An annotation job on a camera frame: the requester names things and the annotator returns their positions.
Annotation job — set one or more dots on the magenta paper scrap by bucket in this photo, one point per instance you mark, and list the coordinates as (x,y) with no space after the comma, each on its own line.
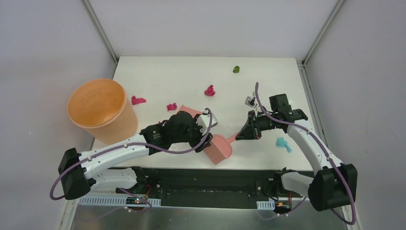
(135,100)

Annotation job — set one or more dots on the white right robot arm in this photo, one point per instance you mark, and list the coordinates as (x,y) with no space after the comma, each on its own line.
(333,184)

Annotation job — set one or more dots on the pink hand brush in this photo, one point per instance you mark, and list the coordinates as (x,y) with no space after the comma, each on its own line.
(219,148)

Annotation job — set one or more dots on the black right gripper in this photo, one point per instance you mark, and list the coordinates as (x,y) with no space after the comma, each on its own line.
(249,132)

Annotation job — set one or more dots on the magenta paper scrap centre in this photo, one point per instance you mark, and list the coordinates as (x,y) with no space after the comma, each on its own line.
(210,91)

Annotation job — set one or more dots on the green paper scrap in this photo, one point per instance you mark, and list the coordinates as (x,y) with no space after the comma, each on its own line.
(236,69)

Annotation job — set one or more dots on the pink plastic dustpan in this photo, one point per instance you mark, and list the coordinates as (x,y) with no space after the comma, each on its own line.
(189,110)

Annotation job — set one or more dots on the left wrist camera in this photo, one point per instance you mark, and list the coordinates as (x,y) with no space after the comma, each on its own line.
(205,119)

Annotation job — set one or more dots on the light blue paper scrap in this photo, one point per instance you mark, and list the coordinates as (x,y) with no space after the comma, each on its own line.
(282,143)

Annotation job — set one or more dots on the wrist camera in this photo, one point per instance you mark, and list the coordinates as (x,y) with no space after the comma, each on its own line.
(205,119)
(251,101)

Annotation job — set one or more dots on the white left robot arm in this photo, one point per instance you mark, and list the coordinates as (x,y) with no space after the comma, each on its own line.
(82,172)

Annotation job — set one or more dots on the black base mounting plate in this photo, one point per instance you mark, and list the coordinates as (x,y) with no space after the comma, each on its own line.
(211,188)

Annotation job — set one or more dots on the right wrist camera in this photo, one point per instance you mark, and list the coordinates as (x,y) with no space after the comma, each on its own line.
(251,101)

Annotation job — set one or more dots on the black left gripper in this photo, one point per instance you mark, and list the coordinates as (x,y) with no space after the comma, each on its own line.
(202,143)

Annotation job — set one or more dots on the orange plastic bucket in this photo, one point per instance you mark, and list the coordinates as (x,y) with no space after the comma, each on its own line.
(101,107)

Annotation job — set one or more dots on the magenta paper scrap near dustpan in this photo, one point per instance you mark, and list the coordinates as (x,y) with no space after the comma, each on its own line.
(172,107)

